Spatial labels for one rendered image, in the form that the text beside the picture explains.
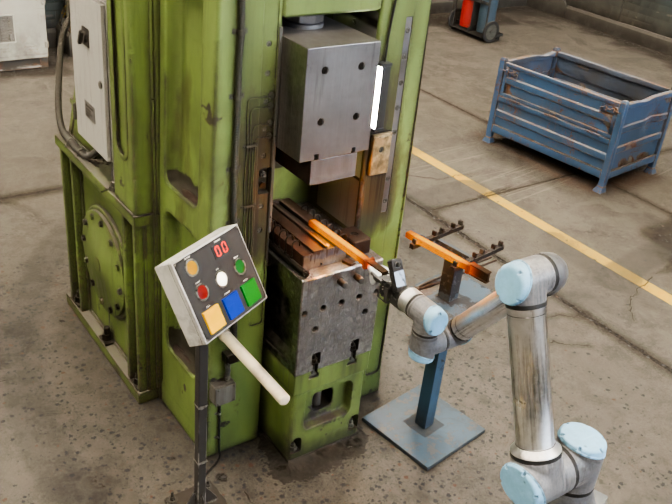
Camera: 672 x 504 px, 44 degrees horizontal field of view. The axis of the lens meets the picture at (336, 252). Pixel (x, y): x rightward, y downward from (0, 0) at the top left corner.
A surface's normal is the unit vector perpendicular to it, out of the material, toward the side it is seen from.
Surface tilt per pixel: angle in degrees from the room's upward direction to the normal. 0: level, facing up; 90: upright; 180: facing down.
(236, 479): 0
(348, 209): 90
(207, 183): 89
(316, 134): 90
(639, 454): 0
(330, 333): 90
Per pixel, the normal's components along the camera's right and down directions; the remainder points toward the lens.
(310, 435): 0.57, 0.45
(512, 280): -0.83, 0.09
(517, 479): -0.81, 0.30
